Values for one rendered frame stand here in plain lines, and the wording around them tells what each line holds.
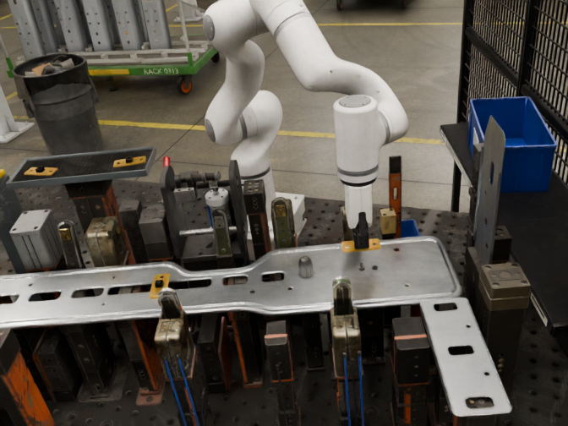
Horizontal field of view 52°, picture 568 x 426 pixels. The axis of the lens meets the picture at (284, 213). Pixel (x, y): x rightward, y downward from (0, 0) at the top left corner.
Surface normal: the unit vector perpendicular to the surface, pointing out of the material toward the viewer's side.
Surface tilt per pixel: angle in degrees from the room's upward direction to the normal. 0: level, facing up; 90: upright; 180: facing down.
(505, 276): 0
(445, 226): 0
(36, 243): 90
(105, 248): 90
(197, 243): 0
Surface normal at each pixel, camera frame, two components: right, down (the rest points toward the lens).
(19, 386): 0.99, -0.09
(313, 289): -0.11, -0.84
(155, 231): 0.00, 0.54
